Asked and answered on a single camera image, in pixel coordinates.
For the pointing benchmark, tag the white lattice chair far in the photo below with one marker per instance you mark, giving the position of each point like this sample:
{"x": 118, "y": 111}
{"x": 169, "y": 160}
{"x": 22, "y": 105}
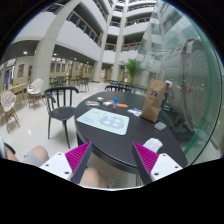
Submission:
{"x": 34, "y": 91}

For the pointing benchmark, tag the grey flat packet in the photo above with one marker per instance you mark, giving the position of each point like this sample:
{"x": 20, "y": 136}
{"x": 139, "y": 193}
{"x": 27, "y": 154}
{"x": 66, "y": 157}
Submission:
{"x": 92, "y": 103}

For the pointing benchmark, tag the white blue card packet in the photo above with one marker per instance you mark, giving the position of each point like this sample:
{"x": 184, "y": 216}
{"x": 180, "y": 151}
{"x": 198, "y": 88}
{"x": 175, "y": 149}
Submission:
{"x": 135, "y": 112}

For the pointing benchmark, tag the black wooden chair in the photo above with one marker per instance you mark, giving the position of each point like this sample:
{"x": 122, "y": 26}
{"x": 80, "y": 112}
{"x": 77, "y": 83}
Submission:
{"x": 59, "y": 103}

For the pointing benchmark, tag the person's bare knee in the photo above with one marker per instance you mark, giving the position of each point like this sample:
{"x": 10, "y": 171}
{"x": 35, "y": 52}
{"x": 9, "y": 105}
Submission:
{"x": 93, "y": 178}
{"x": 36, "y": 157}

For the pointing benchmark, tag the white lattice chair left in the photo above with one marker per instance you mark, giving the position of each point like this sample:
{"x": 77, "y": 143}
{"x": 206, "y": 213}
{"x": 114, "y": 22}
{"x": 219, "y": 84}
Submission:
{"x": 8, "y": 101}

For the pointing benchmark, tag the round black table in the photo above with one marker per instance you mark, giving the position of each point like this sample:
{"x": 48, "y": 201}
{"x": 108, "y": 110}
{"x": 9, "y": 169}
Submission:
{"x": 115, "y": 149}

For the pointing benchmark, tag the white lattice chair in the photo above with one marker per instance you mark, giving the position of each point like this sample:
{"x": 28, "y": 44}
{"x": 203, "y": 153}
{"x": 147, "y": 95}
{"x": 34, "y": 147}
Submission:
{"x": 34, "y": 91}
{"x": 8, "y": 101}

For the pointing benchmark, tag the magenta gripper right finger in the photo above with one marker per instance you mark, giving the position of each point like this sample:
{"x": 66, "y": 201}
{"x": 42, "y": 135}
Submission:
{"x": 152, "y": 166}

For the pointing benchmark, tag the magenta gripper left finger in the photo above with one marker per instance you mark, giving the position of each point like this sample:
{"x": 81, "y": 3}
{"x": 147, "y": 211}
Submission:
{"x": 71, "y": 165}

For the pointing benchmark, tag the small grey square box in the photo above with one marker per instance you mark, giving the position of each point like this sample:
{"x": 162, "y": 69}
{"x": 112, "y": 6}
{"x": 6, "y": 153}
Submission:
{"x": 160, "y": 126}

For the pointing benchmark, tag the blue capped small bottle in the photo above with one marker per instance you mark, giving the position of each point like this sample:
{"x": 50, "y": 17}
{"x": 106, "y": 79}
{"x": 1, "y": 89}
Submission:
{"x": 115, "y": 101}

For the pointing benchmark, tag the white computer mouse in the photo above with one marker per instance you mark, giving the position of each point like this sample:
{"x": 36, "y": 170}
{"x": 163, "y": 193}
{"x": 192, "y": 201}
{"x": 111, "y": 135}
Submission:
{"x": 153, "y": 144}

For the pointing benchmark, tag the light green mouse pad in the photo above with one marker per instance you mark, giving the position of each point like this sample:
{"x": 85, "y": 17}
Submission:
{"x": 106, "y": 121}

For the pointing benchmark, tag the brown paper bag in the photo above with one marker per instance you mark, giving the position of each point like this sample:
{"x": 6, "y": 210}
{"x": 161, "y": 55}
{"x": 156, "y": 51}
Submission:
{"x": 155, "y": 100}

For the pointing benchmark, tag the orange flat item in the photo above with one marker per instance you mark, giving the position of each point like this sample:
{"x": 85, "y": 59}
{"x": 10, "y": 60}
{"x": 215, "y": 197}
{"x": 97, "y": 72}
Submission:
{"x": 122, "y": 105}

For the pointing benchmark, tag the black chair behind table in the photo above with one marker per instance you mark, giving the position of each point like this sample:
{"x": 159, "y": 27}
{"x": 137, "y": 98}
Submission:
{"x": 117, "y": 88}

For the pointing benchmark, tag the small grey white box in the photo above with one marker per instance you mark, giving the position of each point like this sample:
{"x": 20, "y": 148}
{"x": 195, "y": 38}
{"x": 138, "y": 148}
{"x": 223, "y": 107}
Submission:
{"x": 107, "y": 104}

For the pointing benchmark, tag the green potted palm plant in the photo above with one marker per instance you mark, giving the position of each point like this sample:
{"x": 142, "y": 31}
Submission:
{"x": 134, "y": 68}

